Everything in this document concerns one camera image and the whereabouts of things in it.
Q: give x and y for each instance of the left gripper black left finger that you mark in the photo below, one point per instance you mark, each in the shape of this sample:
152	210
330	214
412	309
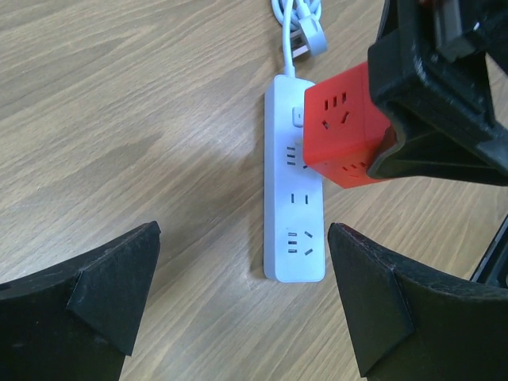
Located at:
79	319

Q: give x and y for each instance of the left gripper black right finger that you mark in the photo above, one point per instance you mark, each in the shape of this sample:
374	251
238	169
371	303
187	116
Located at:
409	321

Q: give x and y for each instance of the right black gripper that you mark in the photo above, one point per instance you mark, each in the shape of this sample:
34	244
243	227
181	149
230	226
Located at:
442	117

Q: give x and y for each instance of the red cube socket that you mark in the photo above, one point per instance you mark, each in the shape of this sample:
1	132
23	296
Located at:
342	128

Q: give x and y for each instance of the blue power strip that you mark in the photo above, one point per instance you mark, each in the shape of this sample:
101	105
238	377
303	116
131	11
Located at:
294	224

